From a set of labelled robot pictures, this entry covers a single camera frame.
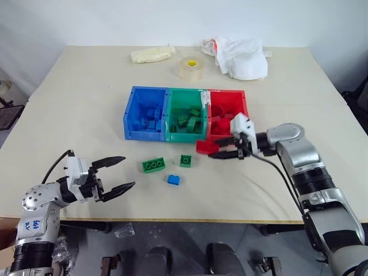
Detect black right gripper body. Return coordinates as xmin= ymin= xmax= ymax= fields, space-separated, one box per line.
xmin=231 ymin=132 xmax=251 ymax=161

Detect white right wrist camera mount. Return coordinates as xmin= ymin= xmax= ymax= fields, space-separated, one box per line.
xmin=229 ymin=112 xmax=259 ymax=155

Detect green plastic bin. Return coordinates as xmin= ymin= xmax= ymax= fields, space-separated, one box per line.
xmin=164 ymin=87 xmax=209 ymax=144

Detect red plastic bin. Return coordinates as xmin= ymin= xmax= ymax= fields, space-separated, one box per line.
xmin=205 ymin=89 xmax=249 ymax=142

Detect crumpled clear plastic bag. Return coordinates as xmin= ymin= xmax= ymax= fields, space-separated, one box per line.
xmin=51 ymin=235 xmax=79 ymax=271

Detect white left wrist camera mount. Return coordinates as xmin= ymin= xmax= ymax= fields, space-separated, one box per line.
xmin=65 ymin=156 xmax=90 ymax=188

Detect rusty metal bracket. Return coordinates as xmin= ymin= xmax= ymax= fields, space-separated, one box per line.
xmin=101 ymin=249 xmax=128 ymax=276
xmin=249 ymin=255 xmax=283 ymax=276

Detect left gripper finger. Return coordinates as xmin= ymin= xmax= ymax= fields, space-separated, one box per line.
xmin=91 ymin=156 xmax=127 ymax=171
xmin=101 ymin=181 xmax=136 ymax=202

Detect clear packing tape roll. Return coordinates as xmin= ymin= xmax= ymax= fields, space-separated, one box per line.
xmin=175 ymin=56 xmax=206 ymax=83

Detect crumpled clear plastic wrap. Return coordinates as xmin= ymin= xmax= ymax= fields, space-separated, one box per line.
xmin=114 ymin=222 xmax=136 ymax=239

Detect crumpled white plastic bag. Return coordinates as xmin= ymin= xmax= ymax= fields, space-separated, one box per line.
xmin=201 ymin=36 xmax=273 ymax=81

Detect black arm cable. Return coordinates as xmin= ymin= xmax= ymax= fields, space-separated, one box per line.
xmin=41 ymin=149 xmax=74 ymax=185
xmin=249 ymin=153 xmax=329 ymax=263

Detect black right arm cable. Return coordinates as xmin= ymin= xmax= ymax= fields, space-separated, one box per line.
xmin=249 ymin=153 xmax=329 ymax=263

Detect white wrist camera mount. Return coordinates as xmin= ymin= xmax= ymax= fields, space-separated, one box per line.
xmin=229 ymin=112 xmax=259 ymax=155
xmin=65 ymin=156 xmax=90 ymax=188

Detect black table frame bar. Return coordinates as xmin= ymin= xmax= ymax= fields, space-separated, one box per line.
xmin=58 ymin=221 xmax=112 ymax=234
xmin=259 ymin=223 xmax=306 ymax=237

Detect cream filled plastic bag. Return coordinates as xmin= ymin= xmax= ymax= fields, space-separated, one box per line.
xmin=130 ymin=43 xmax=177 ymax=66

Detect blue plastic bin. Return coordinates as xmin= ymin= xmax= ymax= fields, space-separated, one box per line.
xmin=123 ymin=86 xmax=171 ymax=143

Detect long green building block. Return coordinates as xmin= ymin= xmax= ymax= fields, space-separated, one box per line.
xmin=141 ymin=156 xmax=166 ymax=174

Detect black mesh stand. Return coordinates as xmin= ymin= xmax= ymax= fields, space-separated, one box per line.
xmin=0 ymin=104 xmax=25 ymax=132

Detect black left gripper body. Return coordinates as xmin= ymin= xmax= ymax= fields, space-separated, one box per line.
xmin=78 ymin=166 xmax=106 ymax=204

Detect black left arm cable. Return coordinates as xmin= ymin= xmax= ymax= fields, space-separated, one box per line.
xmin=41 ymin=149 xmax=74 ymax=185

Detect dark rounded shape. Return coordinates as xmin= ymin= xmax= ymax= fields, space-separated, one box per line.
xmin=206 ymin=242 xmax=246 ymax=276
xmin=143 ymin=246 xmax=174 ymax=276

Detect black chair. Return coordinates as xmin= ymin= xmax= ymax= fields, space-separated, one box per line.
xmin=341 ymin=76 xmax=368 ymax=116

